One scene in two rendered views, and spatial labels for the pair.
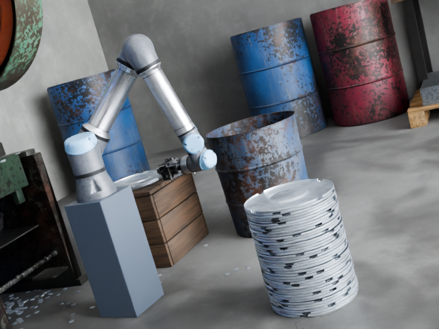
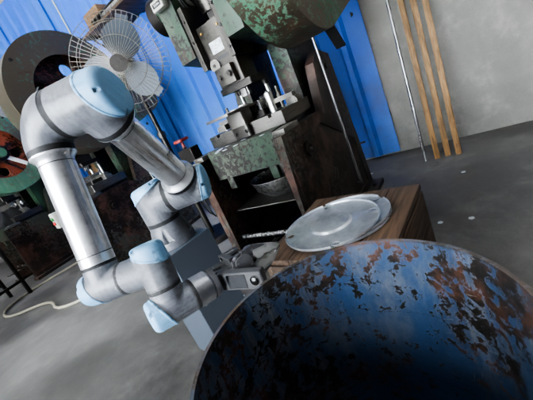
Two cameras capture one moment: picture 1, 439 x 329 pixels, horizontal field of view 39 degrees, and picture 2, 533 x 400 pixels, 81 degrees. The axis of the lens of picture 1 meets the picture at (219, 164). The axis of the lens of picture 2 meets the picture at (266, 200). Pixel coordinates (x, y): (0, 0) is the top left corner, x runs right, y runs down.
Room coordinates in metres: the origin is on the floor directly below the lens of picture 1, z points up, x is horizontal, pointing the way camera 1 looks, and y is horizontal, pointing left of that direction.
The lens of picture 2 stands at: (2.83, -0.50, 0.77)
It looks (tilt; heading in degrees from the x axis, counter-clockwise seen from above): 17 degrees down; 103
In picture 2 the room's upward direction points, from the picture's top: 24 degrees counter-clockwise
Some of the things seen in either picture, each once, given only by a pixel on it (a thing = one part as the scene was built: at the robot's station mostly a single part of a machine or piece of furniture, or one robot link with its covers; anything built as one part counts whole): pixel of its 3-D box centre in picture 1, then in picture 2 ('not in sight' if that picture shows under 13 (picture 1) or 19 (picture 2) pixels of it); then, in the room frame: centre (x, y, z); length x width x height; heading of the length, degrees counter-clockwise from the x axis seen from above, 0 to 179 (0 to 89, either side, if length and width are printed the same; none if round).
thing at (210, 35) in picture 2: not in sight; (224, 51); (2.56, 1.08, 1.04); 0.17 x 0.15 x 0.30; 65
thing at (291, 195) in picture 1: (288, 195); not in sight; (1.89, -0.18, 0.35); 0.29 x 0.29 x 0.01
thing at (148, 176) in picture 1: (138, 179); (330, 222); (2.77, 0.37, 0.37); 0.29 x 0.29 x 0.01
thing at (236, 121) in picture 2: not in sight; (237, 124); (2.51, 0.96, 0.72); 0.25 x 0.14 x 0.14; 65
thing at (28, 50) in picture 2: not in sight; (120, 150); (1.16, 2.17, 0.87); 1.53 x 0.99 x 1.74; 63
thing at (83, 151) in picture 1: (83, 152); (155, 199); (2.24, 0.46, 0.62); 0.13 x 0.12 x 0.14; 4
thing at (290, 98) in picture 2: not in sight; (281, 95); (2.73, 1.05, 0.76); 0.17 x 0.06 x 0.10; 155
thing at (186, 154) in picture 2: not in sight; (195, 163); (2.20, 1.04, 0.62); 0.10 x 0.06 x 0.20; 155
